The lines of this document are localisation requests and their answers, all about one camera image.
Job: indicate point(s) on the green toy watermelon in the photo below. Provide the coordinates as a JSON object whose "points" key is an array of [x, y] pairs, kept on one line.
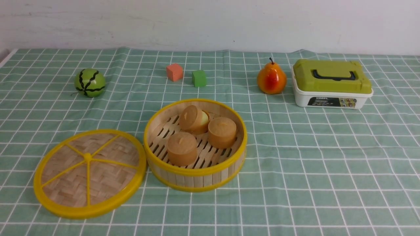
{"points": [[90, 82]]}

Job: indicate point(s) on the green checked tablecloth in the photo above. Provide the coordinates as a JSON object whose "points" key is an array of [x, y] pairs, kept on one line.
{"points": [[308, 171]]}

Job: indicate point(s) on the brown bun tilted back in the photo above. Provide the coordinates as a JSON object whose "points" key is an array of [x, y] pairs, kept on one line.
{"points": [[194, 120]]}

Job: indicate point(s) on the green foam cube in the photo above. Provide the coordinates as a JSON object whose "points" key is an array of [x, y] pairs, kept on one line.
{"points": [[199, 78]]}

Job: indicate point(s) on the white box with green lid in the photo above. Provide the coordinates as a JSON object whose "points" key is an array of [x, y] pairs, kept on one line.
{"points": [[330, 84]]}

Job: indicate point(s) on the orange toy pear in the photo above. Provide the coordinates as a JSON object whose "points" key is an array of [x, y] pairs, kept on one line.
{"points": [[271, 79]]}

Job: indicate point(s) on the yellow bamboo steamer basket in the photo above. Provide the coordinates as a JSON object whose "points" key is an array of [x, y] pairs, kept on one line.
{"points": [[213, 167]]}

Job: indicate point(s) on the brown bun front left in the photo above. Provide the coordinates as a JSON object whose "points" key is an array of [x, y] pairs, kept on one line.
{"points": [[182, 149]]}

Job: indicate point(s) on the brown bun right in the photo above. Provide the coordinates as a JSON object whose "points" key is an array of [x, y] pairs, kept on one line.
{"points": [[222, 132]]}

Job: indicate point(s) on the yellow woven steamer lid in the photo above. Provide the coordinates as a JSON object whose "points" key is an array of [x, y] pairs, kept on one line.
{"points": [[90, 174]]}

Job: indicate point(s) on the orange foam cube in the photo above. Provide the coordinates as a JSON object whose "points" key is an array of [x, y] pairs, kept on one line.
{"points": [[174, 72]]}

